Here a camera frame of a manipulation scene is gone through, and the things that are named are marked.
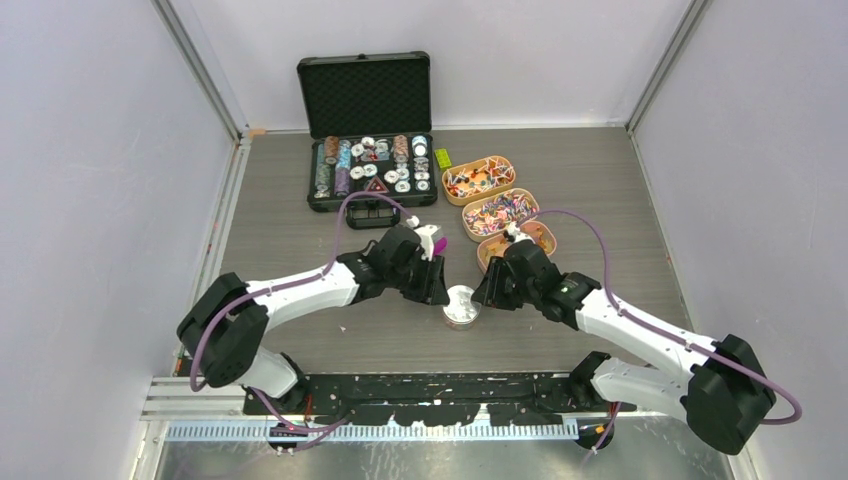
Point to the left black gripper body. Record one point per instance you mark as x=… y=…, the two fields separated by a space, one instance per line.
x=408 y=279

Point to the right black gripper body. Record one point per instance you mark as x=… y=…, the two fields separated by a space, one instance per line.
x=525 y=292

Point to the clear round plastic jar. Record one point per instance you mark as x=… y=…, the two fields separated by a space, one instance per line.
x=460 y=320

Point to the magenta plastic scoop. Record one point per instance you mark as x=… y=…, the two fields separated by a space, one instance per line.
x=439 y=245

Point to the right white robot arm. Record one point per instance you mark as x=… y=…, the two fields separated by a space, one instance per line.
x=712 y=386

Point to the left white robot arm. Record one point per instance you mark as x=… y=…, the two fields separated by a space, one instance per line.
x=224 y=330

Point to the pink tray popsicle candies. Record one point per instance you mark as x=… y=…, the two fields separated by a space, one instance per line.
x=496 y=246

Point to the beige tray swirl lollipops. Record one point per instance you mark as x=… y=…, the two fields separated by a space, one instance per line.
x=488 y=217

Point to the orange tray with lollipops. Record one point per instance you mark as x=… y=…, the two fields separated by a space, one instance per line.
x=472 y=181

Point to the black poker chip case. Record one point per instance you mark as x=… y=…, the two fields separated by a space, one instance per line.
x=370 y=122

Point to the yellow-green small block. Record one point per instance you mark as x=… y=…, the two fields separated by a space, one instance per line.
x=442 y=158

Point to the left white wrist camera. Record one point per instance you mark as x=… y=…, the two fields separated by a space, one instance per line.
x=427 y=233

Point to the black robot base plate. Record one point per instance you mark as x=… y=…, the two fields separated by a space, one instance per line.
x=439 y=399

